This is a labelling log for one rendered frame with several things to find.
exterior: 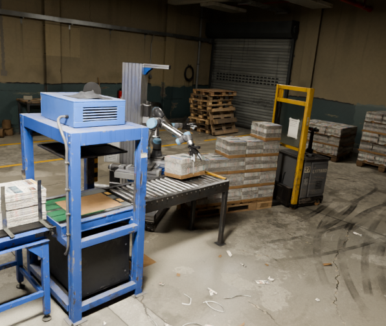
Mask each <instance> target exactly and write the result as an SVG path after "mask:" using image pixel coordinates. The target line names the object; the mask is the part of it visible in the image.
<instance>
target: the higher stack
mask: <svg viewBox="0 0 386 326"><path fill-rule="evenodd" d="M281 130H282V125H279V124H275V123H271V122H252V125H251V133H252V134H254V135H257V136H261V137H264V138H280V137H281ZM259 140H260V139H259ZM262 141H264V140H262ZM279 148H280V141H279V140H272V141H264V147H263V153H278V152H279ZM277 159H278V156H266V157H262V163H261V164H262V167H261V168H262V169H264V168H276V167H277V161H278V160H277ZM260 172H261V174H260V180H259V181H260V182H259V184H261V183H268V182H274V181H275V177H276V171H260ZM274 188H275V186H274V185H268V186H258V198H262V197H272V196H273V190H274ZM256 202H257V204H256V209H257V210H259V209H264V208H271V205H272V199H267V200H261V201H256Z"/></svg>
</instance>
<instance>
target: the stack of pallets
mask: <svg viewBox="0 0 386 326"><path fill-rule="evenodd" d="M198 91H200V92H198ZM229 92H231V93H232V94H231V95H228V94H229ZM219 93H221V94H219ZM236 93H237V91H229V90H224V89H193V93H190V94H191V97H190V98H189V103H190V113H191V116H189V117H188V118H189V119H190V120H189V121H188V122H189V123H193V124H194V125H196V126H197V127H195V129H192V128H190V130H197V132H205V131H206V132H205V134H211V131H212V130H211V129H210V127H211V125H210V118H209V112H208V109H216V108H225V105H228V107H233V105H232V104H231V100H233V97H234V96H236ZM196 96H198V97H196ZM226 96H228V97H229V99H225V97H226ZM217 97H218V98H217ZM194 100H197V102H195V101H194ZM223 101H227V103H223ZM195 105H198V106H195ZM195 110H197V111H195ZM196 114H198V115H196ZM194 119H196V120H194Z"/></svg>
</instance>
